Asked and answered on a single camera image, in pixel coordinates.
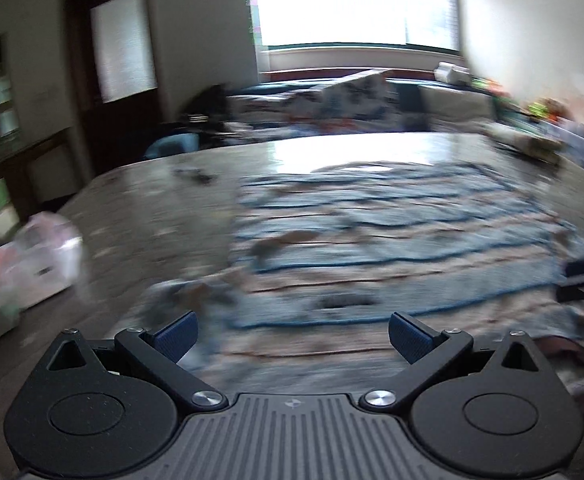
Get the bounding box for sofa with patterned blanket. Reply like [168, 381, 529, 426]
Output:
[224, 69, 497, 137]

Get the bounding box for white plastic bag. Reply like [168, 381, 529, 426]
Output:
[0, 211, 84, 352]

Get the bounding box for blue stool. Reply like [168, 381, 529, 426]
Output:
[143, 135, 199, 159]

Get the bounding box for pile of colourful toys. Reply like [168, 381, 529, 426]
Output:
[434, 60, 584, 161]

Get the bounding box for beige folded cloth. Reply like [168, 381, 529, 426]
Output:
[486, 124, 565, 162]

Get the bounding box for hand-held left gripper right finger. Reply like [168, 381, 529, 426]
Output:
[359, 311, 542, 411]

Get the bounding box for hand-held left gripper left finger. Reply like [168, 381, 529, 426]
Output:
[47, 311, 229, 411]

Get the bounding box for black bag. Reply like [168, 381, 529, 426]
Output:
[178, 84, 233, 147]

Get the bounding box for dark wooden door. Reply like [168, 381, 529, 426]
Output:
[61, 0, 167, 173]

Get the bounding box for dark wooden side cabinet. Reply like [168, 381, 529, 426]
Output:
[0, 127, 74, 236]

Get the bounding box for small dark object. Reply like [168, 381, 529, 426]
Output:
[173, 166, 216, 184]

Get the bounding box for bright window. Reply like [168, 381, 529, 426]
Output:
[243, 0, 461, 55]

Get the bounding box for blue beige striped garment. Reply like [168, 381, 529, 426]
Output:
[137, 160, 584, 398]

